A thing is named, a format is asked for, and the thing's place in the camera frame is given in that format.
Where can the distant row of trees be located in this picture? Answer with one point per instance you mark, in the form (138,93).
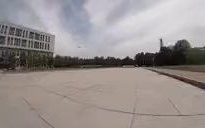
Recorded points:
(93,61)

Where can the raised paved strip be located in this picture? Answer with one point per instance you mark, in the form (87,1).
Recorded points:
(196,75)

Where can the dark trees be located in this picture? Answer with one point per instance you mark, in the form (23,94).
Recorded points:
(183,52)

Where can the white multi-storey building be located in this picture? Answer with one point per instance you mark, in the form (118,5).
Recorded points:
(20,41)

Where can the dark low building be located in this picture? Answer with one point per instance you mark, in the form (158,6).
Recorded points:
(144,58)

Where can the tall chimney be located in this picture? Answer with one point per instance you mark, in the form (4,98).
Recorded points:
(161,44)

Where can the pale concrete slab plaza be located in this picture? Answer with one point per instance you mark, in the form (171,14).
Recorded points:
(100,90)

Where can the dark kerb step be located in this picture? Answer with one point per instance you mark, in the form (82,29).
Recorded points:
(186,80)

